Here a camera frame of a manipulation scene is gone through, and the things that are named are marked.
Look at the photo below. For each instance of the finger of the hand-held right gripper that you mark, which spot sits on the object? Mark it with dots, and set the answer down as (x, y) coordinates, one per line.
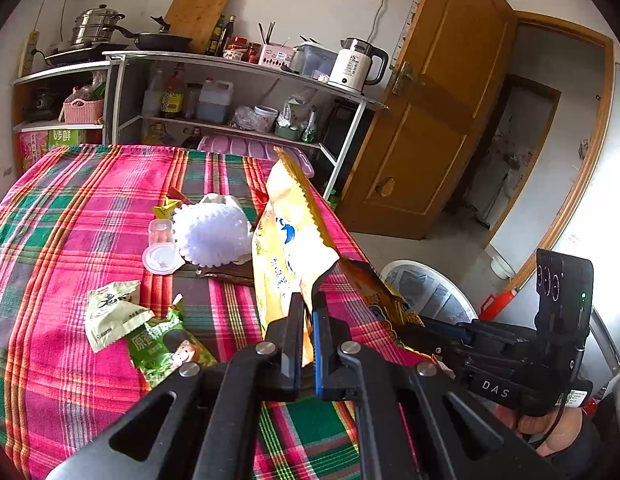
(439, 334)

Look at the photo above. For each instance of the dark brown wrapper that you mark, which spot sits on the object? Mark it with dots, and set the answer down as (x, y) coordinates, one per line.
(230, 275)

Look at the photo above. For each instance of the white electric kettle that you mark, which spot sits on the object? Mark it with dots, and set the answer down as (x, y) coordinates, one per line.
(355, 62)

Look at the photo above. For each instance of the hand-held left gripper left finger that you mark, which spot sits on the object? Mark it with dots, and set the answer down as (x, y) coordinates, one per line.
(296, 345)

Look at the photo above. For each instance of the beige power strip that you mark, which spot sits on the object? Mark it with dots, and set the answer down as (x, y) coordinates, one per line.
(27, 55)

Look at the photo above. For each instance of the white metal shelf rack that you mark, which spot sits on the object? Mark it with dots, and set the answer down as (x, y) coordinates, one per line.
(240, 67)

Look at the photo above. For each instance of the white foam fruit net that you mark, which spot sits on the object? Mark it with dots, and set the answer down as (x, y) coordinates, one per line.
(210, 232)

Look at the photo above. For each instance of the black induction cooker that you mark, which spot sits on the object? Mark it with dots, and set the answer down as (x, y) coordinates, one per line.
(80, 54)

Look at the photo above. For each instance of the pink woven basket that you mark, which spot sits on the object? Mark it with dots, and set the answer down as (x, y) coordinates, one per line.
(84, 111)

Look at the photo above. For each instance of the wooden cutting board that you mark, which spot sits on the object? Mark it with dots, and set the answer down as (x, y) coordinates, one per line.
(197, 15)

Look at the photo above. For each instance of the red-lidded jars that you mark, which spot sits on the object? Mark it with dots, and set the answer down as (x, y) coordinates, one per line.
(242, 50)

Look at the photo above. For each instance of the black frying pan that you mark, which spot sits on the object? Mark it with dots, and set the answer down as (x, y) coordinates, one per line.
(160, 39)

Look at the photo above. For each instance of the clear plastic cup lid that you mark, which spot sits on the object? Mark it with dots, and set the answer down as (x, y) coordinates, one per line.
(162, 259)

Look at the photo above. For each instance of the wooden door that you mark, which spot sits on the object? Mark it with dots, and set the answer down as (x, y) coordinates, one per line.
(439, 110)

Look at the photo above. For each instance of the white trash bin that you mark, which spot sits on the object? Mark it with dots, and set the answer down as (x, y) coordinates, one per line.
(429, 290)

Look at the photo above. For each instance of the person's right forearm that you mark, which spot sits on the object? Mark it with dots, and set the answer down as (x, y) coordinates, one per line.
(587, 452)

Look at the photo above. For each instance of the brown gold snack packet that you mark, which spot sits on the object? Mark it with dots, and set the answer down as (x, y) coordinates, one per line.
(377, 290)

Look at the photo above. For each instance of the green snack packet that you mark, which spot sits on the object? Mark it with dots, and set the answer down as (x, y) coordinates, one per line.
(162, 347)

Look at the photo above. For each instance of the dark sauce bottles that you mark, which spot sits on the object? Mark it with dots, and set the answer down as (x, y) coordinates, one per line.
(222, 35)

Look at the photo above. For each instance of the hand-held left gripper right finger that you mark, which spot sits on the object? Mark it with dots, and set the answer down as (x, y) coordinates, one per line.
(318, 350)

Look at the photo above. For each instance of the plaid tablecloth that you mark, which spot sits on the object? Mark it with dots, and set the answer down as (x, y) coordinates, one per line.
(80, 220)

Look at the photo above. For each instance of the clear plastic container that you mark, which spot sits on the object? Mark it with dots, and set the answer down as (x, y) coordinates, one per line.
(312, 60)

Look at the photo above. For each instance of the pink-lidded storage box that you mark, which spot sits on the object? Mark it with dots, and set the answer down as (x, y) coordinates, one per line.
(250, 149)

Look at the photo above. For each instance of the steel steamer pot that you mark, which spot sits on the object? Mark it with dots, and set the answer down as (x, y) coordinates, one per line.
(95, 25)

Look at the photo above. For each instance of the pink utensil holder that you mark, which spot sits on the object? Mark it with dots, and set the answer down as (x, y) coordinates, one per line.
(276, 56)

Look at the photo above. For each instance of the person's right hand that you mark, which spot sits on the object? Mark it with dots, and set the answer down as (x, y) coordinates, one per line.
(554, 430)

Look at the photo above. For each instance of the white plastic jug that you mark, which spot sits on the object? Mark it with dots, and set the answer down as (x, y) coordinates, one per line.
(215, 102)

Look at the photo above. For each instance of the small clear plastic cup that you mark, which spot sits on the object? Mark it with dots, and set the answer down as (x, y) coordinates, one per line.
(160, 232)

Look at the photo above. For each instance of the yellow snack bag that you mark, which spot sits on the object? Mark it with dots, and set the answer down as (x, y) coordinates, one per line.
(282, 255)

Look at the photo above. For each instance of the small yellow wrapper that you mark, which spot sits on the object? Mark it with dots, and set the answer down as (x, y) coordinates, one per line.
(166, 209)

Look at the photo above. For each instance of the cooking oil bottle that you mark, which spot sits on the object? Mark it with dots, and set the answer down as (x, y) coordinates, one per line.
(172, 95)

